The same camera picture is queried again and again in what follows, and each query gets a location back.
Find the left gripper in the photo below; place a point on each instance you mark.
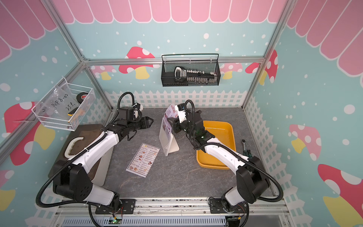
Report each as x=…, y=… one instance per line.
x=145, y=124

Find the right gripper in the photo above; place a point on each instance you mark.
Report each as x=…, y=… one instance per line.
x=176, y=125

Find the red special menu sheet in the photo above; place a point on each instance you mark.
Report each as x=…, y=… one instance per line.
x=169, y=113

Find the white acrylic menu holder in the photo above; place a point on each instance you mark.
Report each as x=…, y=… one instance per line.
x=167, y=139

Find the yellow-header old menu sheet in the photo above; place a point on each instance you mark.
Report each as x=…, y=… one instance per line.
x=143, y=160

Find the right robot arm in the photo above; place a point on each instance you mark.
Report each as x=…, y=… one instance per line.
x=251, y=179

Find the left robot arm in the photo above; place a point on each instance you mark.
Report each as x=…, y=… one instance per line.
x=71, y=178

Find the yellow plastic tray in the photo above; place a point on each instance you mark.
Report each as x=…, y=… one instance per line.
x=222, y=131

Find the socket set in basket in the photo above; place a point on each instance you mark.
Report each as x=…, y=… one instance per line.
x=193, y=77

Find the black tape roll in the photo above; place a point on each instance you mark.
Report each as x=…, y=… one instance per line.
x=81, y=97

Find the yellow black utility knife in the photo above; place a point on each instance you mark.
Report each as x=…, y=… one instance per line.
x=72, y=112

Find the small green clamp tool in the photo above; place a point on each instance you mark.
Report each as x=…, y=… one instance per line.
x=246, y=151

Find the labelled plastic bag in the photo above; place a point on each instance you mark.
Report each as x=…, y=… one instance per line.
x=62, y=101

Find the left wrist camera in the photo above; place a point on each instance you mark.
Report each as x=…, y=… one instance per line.
x=137, y=111

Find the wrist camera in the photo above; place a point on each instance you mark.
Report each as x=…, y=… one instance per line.
x=181, y=112
x=137, y=111

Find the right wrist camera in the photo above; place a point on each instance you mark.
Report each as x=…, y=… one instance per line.
x=181, y=112

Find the black wire mesh basket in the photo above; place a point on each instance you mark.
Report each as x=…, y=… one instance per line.
x=199, y=62

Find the brown toolbox with white handle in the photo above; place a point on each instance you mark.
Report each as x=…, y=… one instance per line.
x=81, y=138

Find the clear wall-mounted bin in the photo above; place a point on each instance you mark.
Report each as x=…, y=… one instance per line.
x=48, y=118

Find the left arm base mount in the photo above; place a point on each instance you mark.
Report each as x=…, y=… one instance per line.
x=121, y=206

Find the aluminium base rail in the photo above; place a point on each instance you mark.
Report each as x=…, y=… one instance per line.
x=175, y=206

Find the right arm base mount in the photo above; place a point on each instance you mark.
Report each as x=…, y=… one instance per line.
x=220, y=206

